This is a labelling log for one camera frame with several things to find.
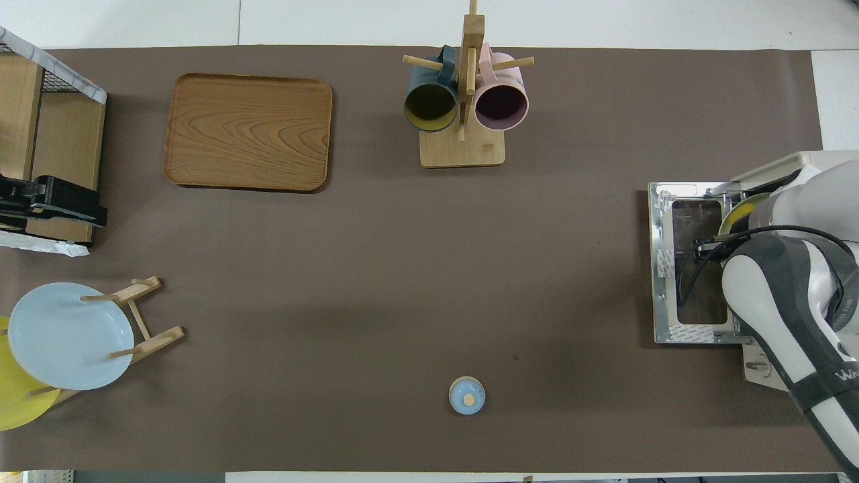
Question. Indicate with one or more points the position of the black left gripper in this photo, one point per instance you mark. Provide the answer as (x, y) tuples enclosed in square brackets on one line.
[(64, 190)]

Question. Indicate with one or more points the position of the pale green plate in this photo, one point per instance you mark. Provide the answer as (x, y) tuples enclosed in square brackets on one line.
[(726, 225)]

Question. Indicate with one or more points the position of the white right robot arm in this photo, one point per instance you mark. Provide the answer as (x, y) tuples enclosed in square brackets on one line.
[(772, 315)]

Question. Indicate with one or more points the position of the silver oven knob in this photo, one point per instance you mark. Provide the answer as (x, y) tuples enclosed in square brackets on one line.
[(757, 366)]

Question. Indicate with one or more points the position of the cream toaster oven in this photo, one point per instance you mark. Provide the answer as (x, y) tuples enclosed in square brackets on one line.
[(792, 164)]

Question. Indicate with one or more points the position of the wooden shelf with marble edge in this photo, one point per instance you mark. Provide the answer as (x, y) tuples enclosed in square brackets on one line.
[(64, 147)]

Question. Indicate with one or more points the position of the light blue plate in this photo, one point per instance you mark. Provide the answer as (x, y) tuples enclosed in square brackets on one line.
[(64, 335)]

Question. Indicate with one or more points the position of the wooden plate rack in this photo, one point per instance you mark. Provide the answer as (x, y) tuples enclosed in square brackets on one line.
[(158, 339)]

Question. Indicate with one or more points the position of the wooden serving tray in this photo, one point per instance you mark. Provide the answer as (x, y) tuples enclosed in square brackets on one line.
[(248, 134)]

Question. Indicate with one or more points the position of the yellow plate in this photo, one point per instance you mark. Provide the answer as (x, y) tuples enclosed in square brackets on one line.
[(17, 406)]

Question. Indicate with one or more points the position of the brown table mat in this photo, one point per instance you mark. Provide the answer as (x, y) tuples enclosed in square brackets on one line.
[(335, 302)]

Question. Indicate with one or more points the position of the dark teal mug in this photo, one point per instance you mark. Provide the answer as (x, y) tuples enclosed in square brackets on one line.
[(423, 80)]

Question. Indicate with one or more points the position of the wooden mug tree stand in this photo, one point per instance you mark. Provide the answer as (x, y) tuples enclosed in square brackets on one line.
[(463, 151)]

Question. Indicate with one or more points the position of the blue jar with wooden knob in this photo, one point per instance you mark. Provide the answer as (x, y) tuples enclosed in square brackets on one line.
[(466, 396)]

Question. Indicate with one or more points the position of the pink mug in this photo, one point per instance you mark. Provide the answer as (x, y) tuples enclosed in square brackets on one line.
[(507, 77)]

